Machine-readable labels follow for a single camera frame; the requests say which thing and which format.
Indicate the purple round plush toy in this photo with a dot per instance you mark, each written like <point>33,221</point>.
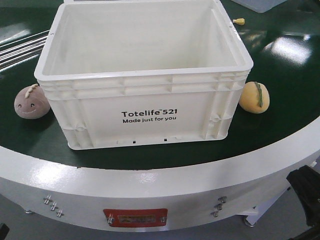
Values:
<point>31,103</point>

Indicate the steel conveyor rollers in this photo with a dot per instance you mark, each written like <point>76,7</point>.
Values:
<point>22,49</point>

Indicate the translucent plastic bin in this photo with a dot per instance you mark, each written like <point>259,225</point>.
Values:
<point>259,6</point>

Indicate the white plastic Totelife tote box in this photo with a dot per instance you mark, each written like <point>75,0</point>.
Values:
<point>122,73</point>

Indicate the black device at right edge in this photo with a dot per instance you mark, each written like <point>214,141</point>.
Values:
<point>306,183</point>

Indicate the white round conveyor frame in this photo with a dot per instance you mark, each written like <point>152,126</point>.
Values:
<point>247,184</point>

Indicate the yellow round plush toy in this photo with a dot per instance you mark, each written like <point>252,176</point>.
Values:
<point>255,98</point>

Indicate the red warning plate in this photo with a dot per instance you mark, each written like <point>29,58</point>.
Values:
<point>136,218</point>

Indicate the small yellow toy piece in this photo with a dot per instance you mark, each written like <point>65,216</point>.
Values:
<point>239,21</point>

